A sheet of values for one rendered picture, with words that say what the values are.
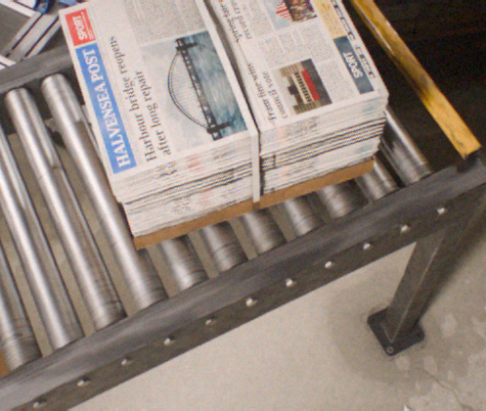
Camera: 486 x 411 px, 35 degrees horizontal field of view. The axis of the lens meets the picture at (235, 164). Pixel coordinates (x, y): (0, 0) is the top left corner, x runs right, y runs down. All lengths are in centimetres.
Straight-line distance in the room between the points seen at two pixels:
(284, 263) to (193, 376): 83
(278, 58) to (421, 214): 34
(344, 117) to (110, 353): 46
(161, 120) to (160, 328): 31
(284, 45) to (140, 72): 19
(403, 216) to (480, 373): 85
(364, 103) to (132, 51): 31
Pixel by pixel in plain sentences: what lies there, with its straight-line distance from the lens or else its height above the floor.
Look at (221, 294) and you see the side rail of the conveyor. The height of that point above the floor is 80.
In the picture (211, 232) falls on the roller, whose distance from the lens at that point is 116.
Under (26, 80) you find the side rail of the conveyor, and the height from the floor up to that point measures 80.
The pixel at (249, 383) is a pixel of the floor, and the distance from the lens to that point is 190.
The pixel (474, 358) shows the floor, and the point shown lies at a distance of 198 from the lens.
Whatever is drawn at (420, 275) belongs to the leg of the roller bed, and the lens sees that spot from 154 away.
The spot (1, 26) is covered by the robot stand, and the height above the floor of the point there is 21.
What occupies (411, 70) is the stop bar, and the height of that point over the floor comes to 82.
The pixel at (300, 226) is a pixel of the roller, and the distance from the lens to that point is 116.
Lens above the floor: 185
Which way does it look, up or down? 61 degrees down
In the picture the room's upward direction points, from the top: 5 degrees counter-clockwise
